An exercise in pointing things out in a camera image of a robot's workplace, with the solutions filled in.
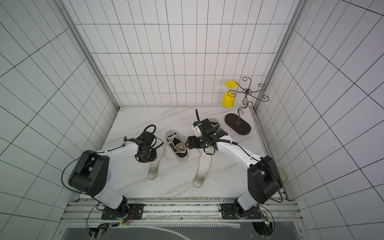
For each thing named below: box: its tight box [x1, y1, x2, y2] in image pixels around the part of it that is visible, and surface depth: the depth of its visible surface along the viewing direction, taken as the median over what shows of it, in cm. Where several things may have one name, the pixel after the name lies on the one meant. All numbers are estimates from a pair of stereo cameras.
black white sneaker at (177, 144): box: [166, 130, 190, 161], surface depth 92 cm
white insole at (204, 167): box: [193, 152, 212, 188], surface depth 87 cm
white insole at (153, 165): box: [147, 146, 164, 181], surface depth 88 cm
